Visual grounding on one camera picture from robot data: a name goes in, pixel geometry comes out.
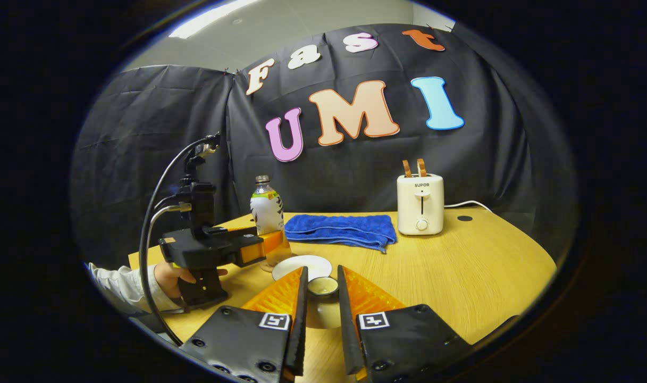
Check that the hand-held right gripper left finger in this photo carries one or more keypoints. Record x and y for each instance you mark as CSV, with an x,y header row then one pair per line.
x,y
301,330

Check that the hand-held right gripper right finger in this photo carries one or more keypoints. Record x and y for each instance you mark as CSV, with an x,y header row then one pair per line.
x,y
347,330

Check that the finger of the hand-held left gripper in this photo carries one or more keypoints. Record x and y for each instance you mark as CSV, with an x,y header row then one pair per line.
x,y
259,247
233,231

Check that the white teacup lid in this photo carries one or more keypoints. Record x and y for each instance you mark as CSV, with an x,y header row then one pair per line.
x,y
323,311

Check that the plastic water bottle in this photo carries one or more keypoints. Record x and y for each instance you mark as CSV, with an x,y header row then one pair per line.
x,y
267,213

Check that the blue towel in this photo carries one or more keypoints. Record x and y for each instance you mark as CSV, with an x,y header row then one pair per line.
x,y
339,229

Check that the black backdrop cloth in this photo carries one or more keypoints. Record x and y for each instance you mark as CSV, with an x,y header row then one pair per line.
x,y
355,170

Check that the cream toaster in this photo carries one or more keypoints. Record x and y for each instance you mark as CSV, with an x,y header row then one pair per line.
x,y
420,205

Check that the toast slice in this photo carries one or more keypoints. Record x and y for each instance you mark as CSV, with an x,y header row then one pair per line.
x,y
421,167
406,169

